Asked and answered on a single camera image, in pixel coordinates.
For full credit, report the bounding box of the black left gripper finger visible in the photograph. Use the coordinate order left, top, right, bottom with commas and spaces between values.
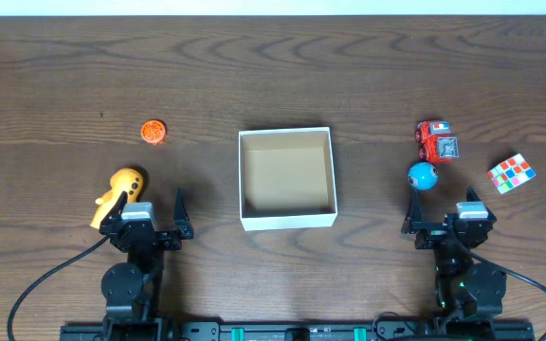
173, 189, 191, 231
104, 191, 128, 224

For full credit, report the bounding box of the colourful puzzle cube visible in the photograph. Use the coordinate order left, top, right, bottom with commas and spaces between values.
487, 153, 537, 194

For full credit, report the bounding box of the blue ball with eye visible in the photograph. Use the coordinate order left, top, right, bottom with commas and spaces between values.
408, 162, 439, 190

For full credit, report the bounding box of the red toy truck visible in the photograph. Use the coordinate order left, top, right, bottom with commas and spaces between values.
414, 120, 459, 164

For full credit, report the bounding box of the orange round ridged toy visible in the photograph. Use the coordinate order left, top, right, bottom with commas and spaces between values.
140, 119, 167, 146

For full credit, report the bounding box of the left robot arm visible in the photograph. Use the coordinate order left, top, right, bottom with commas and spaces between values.
94, 191, 194, 341

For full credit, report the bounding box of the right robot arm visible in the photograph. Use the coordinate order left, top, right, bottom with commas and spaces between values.
401, 188, 506, 340

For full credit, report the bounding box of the yellow duck figure toy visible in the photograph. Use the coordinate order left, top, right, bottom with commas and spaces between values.
90, 168, 144, 229

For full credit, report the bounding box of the white cardboard box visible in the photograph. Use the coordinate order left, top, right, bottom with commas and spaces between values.
238, 127, 338, 231

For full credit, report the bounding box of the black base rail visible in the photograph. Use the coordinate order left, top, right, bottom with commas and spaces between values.
60, 318, 536, 341

